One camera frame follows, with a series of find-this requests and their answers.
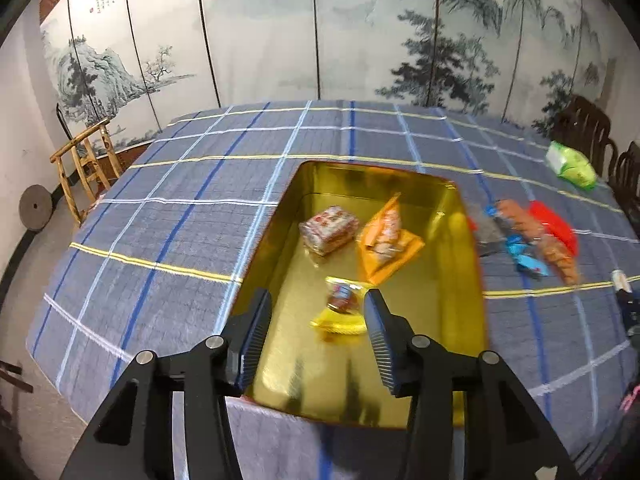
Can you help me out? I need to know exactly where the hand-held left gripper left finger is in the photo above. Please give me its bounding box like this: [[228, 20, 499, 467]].
[[60, 287, 273, 480]]

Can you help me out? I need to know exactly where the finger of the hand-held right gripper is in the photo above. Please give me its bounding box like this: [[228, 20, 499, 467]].
[[611, 269, 636, 306]]

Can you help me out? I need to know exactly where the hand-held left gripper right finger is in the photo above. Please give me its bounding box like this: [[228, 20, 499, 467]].
[[364, 289, 581, 480]]

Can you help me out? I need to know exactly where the gold rectangular tin box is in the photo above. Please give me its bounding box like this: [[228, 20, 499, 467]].
[[227, 160, 491, 431]]

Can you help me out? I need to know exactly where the yellow snack packet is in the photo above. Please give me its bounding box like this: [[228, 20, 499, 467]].
[[309, 276, 376, 337]]

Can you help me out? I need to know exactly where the brown cookie packet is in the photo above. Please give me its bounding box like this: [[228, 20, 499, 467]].
[[497, 199, 543, 241], [537, 232, 581, 286]]

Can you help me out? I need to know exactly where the orange snack packet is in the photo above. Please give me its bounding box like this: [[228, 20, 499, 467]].
[[356, 192, 426, 286]]

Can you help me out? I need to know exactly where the pink white snack packet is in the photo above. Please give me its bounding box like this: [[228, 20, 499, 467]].
[[299, 205, 361, 256]]

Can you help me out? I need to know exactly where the clear dark snack packet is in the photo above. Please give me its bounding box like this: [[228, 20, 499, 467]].
[[467, 207, 506, 258]]

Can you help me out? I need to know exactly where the red snack packet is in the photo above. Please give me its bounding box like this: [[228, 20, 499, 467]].
[[527, 200, 580, 256]]

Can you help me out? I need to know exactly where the dark wooden chair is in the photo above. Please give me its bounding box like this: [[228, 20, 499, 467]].
[[550, 94, 618, 181], [607, 140, 640, 231], [0, 357, 33, 396]]

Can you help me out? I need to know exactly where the green snack bag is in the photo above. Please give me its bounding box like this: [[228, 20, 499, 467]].
[[544, 140, 598, 191]]

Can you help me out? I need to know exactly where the blue checked tablecloth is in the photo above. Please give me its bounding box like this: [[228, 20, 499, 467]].
[[25, 100, 640, 480]]

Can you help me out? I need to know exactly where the round stone disc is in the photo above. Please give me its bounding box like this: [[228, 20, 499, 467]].
[[19, 185, 51, 232]]

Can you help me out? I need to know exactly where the bamboo chair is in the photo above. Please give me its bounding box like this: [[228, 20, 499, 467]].
[[49, 117, 123, 226]]

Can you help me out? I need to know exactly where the painted folding screen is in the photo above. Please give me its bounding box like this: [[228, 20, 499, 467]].
[[40, 0, 616, 151]]

